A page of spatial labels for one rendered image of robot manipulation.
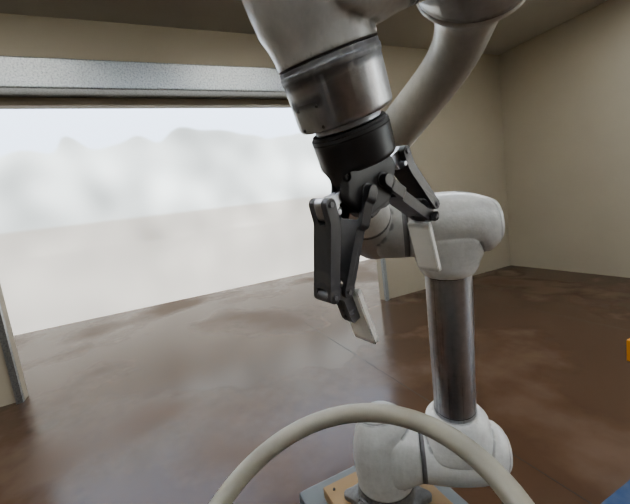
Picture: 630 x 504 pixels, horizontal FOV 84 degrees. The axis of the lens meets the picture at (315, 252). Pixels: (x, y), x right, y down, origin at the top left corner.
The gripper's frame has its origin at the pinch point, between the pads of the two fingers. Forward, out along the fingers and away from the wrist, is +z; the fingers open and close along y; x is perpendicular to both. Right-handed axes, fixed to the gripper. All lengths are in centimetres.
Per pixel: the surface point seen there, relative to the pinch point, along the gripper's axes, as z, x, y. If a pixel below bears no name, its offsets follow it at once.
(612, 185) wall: 265, -88, -598
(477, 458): 24.8, 6.4, 1.5
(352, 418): 25.6, -12.9, 5.8
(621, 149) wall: 216, -82, -614
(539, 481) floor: 208, -25, -91
